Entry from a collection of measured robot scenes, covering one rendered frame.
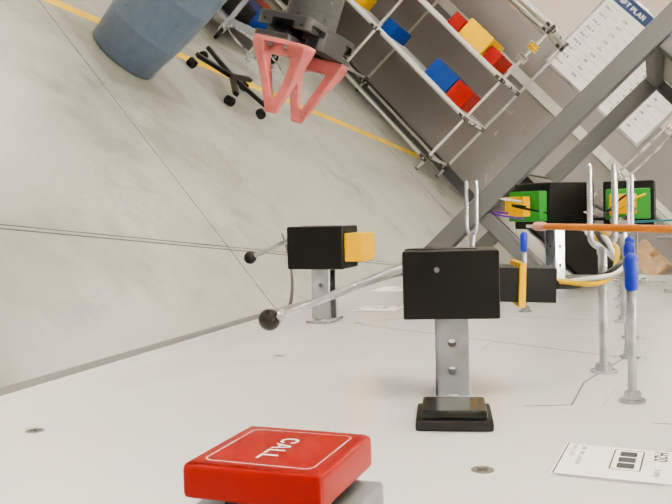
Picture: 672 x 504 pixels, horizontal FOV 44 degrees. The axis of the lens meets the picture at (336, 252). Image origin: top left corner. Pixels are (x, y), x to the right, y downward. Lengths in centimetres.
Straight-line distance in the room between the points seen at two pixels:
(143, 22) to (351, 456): 384
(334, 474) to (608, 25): 824
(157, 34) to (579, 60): 518
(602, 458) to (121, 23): 384
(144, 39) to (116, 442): 370
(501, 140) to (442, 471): 811
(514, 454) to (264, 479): 16
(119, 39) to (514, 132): 511
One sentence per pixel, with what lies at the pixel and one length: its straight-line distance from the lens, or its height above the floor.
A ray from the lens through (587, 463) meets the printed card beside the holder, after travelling 39.
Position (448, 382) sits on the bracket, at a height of 109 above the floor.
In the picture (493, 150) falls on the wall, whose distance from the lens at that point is 846.
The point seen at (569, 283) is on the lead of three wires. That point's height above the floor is 117.
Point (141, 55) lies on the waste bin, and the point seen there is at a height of 11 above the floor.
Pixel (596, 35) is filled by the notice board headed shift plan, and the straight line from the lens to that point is 846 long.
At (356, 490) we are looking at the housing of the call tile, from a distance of 31.
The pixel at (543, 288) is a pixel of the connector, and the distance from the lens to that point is 50.
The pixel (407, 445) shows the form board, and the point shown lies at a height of 108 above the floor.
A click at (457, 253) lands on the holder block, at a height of 115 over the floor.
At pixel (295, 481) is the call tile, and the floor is 111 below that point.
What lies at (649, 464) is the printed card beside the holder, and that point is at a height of 116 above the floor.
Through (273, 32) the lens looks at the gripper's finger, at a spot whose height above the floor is 110.
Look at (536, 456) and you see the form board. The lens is 40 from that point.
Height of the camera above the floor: 124
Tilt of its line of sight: 17 degrees down
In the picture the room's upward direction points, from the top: 44 degrees clockwise
